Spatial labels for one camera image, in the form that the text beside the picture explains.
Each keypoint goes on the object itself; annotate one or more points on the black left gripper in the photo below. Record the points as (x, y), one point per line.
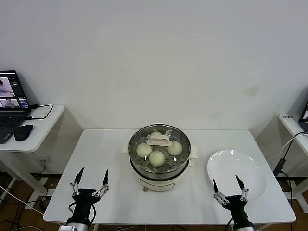
(84, 202)

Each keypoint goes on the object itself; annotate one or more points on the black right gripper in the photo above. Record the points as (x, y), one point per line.
(237, 207)

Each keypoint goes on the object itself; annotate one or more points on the white steamed baozi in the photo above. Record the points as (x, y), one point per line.
(156, 133)
(144, 150)
(175, 148)
(156, 158)

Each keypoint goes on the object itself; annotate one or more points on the round glass pot lid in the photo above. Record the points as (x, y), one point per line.
(160, 140)

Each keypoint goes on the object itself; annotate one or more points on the stainless steel steamer basket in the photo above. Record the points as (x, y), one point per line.
(195, 151)

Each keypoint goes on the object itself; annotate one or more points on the white round plate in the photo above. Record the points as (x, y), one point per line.
(231, 168)

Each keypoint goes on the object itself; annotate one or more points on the white side table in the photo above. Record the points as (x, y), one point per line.
(45, 134)
(292, 125)

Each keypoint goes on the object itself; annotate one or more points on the cream electric cooker pot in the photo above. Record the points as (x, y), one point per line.
(158, 184)

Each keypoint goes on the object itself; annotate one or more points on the black computer mouse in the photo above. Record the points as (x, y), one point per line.
(23, 132)

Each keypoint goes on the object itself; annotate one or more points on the small printed label sticker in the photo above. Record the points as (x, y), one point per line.
(286, 116)

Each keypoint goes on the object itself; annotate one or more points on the black open laptop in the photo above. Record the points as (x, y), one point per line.
(12, 120)
(305, 113)

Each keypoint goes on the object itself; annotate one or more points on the white wall socket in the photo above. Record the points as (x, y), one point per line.
(44, 159)

